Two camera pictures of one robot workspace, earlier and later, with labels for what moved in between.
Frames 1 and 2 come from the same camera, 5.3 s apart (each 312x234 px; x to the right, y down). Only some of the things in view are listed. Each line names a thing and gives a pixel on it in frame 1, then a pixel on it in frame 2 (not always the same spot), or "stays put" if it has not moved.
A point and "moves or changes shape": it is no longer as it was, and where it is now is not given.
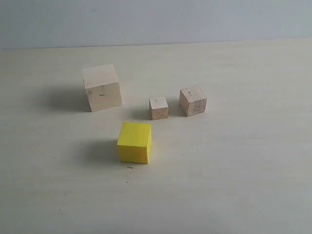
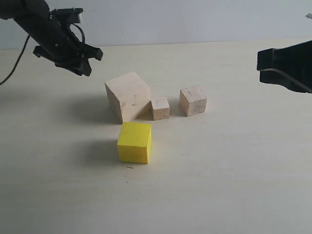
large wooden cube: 102,87 → 129,93
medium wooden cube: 192,101 stays put
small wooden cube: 158,107 moves or changes shape
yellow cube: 133,142 stays put
